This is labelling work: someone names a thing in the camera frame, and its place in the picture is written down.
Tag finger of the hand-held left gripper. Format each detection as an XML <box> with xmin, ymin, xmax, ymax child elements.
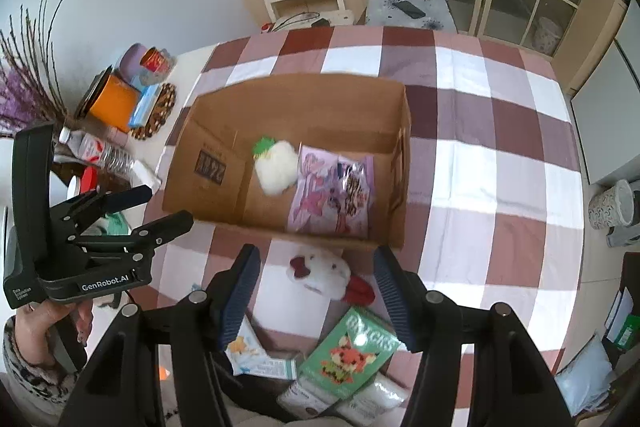
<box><xmin>75</xmin><ymin>210</ymin><xmax>195</xmax><ymax>265</ymax></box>
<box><xmin>65</xmin><ymin>185</ymin><xmax>153</xmax><ymax>233</ymax></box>

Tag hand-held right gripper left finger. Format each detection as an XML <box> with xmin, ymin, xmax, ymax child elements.
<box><xmin>59</xmin><ymin>245</ymin><xmax>262</xmax><ymax>427</ymax></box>

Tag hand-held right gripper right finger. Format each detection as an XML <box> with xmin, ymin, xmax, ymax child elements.
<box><xmin>372</xmin><ymin>246</ymin><xmax>576</xmax><ymax>427</ymax></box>

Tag green fox print box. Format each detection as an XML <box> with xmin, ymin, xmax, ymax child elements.
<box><xmin>298</xmin><ymin>305</ymin><xmax>403</xmax><ymax>400</ymax></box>

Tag white plush toy red bow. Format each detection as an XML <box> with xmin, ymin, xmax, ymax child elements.
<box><xmin>285</xmin><ymin>247</ymin><xmax>376</xmax><ymax>306</ymax></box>

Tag brown cardboard box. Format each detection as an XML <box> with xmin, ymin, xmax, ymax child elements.
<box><xmin>162</xmin><ymin>74</ymin><xmax>412</xmax><ymax>250</ymax></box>

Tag person's left forearm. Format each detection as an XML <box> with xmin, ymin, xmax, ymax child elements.
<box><xmin>2</xmin><ymin>317</ymin><xmax>81</xmax><ymax>419</ymax></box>

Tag orange container black lid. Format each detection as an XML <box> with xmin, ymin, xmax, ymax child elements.
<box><xmin>75</xmin><ymin>67</ymin><xmax>143</xmax><ymax>134</ymax></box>

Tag person's left hand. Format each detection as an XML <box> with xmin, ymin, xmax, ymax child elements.
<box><xmin>15</xmin><ymin>299</ymin><xmax>96</xmax><ymax>364</ymax></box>

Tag clear plastic bottle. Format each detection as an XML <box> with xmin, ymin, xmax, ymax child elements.
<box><xmin>60</xmin><ymin>129</ymin><xmax>163</xmax><ymax>191</ymax></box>

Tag light blue snack packet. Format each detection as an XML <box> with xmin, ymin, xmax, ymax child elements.
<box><xmin>225</xmin><ymin>317</ymin><xmax>298</xmax><ymax>380</ymax></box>

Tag white plastic packet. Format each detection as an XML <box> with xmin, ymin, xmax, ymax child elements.
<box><xmin>277</xmin><ymin>379</ymin><xmax>337</xmax><ymax>420</ymax></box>
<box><xmin>335</xmin><ymin>374</ymin><xmax>408</xmax><ymax>418</ymax></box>

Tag woven round trivet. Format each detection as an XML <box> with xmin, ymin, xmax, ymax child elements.
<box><xmin>131</xmin><ymin>83</ymin><xmax>177</xmax><ymax>140</ymax></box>

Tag blue tissue pack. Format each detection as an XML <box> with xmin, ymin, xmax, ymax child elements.
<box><xmin>128</xmin><ymin>84</ymin><xmax>163</xmax><ymax>128</ymax></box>

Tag clear dark snack packet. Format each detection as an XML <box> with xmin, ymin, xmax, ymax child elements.
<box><xmin>337</xmin><ymin>157</ymin><xmax>374</xmax><ymax>218</ymax></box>

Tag dried purple flower bunch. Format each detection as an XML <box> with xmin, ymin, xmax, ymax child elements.
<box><xmin>0</xmin><ymin>0</ymin><xmax>81</xmax><ymax>138</ymax></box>

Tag white plush radish toy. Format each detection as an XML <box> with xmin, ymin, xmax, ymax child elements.
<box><xmin>251</xmin><ymin>137</ymin><xmax>301</xmax><ymax>196</ymax></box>

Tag pink printed snack packet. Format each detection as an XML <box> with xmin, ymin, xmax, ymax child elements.
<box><xmin>289</xmin><ymin>145</ymin><xmax>376</xmax><ymax>239</ymax></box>

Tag purple cup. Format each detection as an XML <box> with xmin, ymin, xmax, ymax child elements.
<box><xmin>116</xmin><ymin>43</ymin><xmax>151</xmax><ymax>82</ymax></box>

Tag brown white checkered tablecloth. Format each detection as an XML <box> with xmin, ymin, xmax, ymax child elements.
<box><xmin>150</xmin><ymin>26</ymin><xmax>586</xmax><ymax>427</ymax></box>

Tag white plastic bag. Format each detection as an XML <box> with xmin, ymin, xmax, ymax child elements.
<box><xmin>555</xmin><ymin>332</ymin><xmax>617</xmax><ymax>414</ymax></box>

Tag patterned white pot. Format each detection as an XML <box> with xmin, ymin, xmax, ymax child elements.
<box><xmin>587</xmin><ymin>179</ymin><xmax>636</xmax><ymax>234</ymax></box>

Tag white board panel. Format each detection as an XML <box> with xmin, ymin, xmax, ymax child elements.
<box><xmin>570</xmin><ymin>2</ymin><xmax>640</xmax><ymax>186</ymax></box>

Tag black smartphone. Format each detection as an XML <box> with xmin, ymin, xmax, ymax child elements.
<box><xmin>395</xmin><ymin>0</ymin><xmax>426</xmax><ymax>18</ymax></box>

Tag grey floral chair cushion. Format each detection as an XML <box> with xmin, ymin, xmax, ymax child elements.
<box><xmin>365</xmin><ymin>0</ymin><xmax>458</xmax><ymax>32</ymax></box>

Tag white floor vase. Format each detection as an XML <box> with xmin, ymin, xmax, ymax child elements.
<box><xmin>532</xmin><ymin>17</ymin><xmax>561</xmax><ymax>56</ymax></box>

